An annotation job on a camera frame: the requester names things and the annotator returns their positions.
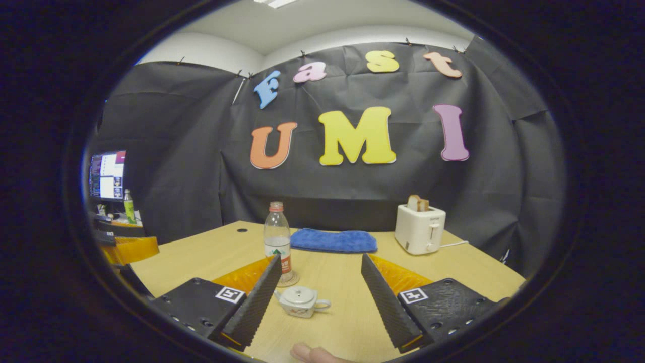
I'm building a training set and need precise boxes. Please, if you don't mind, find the blue towel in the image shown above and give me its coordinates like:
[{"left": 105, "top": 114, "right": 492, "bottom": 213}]
[{"left": 290, "top": 228, "right": 378, "bottom": 253}]

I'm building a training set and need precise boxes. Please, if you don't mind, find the clear plastic water bottle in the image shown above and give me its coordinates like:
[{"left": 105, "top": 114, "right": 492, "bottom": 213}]
[{"left": 264, "top": 202, "right": 294, "bottom": 283}]

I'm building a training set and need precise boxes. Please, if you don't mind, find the black backdrop cloth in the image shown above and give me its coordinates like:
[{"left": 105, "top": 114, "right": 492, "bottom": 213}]
[{"left": 88, "top": 35, "right": 567, "bottom": 280}]

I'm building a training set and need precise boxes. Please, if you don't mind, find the green drink bottle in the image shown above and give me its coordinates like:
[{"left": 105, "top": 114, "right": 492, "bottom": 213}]
[{"left": 123, "top": 189, "right": 137, "bottom": 225}]

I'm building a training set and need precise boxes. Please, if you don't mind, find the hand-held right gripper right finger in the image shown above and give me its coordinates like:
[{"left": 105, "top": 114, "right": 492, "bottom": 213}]
[{"left": 360, "top": 254, "right": 499, "bottom": 353}]

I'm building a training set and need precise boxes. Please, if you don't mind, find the white toaster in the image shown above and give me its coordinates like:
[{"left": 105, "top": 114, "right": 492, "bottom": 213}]
[{"left": 395, "top": 204, "right": 446, "bottom": 255}]

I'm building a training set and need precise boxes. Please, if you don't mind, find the white floral teacup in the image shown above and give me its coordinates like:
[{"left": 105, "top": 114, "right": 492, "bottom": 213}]
[{"left": 274, "top": 286, "right": 332, "bottom": 319}]

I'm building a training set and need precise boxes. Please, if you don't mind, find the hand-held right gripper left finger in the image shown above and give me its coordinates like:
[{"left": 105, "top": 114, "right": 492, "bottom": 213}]
[{"left": 150, "top": 254, "right": 283, "bottom": 352}]

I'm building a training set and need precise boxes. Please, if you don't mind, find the computer monitor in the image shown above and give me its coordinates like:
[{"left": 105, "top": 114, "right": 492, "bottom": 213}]
[{"left": 88, "top": 150, "right": 126, "bottom": 202}]

